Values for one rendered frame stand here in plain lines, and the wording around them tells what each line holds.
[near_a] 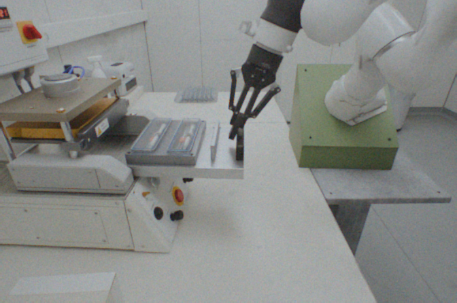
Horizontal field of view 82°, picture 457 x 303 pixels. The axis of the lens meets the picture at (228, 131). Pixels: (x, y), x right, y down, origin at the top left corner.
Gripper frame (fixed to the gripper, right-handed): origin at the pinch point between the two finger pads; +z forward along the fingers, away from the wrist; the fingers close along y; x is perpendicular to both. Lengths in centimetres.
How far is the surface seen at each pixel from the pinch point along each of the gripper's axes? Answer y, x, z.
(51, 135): -39.4, -9.9, 13.0
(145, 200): -15.1, -12.6, 20.9
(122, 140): -29.2, 8.1, 21.1
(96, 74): -69, 76, 33
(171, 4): -76, 243, 3
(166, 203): -10.2, -6.5, 25.7
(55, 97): -42.7, -3.8, 6.9
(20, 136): -46.1, -9.9, 15.9
